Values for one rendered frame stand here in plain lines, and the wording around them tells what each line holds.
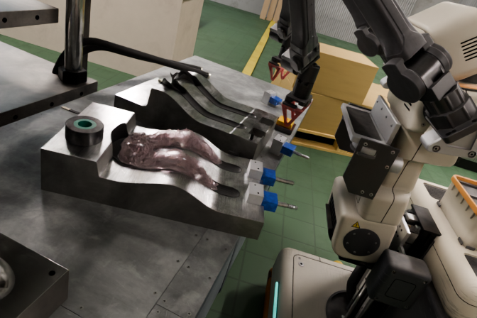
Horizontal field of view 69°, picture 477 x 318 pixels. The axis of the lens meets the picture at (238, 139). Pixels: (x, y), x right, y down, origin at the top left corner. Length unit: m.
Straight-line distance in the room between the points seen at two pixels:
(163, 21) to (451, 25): 2.94
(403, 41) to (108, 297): 0.71
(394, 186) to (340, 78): 2.04
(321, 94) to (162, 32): 1.62
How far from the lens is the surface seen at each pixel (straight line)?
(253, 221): 0.81
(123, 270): 0.73
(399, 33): 0.76
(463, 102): 0.81
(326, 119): 3.16
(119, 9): 3.72
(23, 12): 1.32
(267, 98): 1.59
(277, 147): 1.19
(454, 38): 0.92
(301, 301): 1.49
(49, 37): 4.18
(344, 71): 3.03
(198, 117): 1.10
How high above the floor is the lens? 1.36
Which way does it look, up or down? 27 degrees down
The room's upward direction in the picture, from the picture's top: 17 degrees clockwise
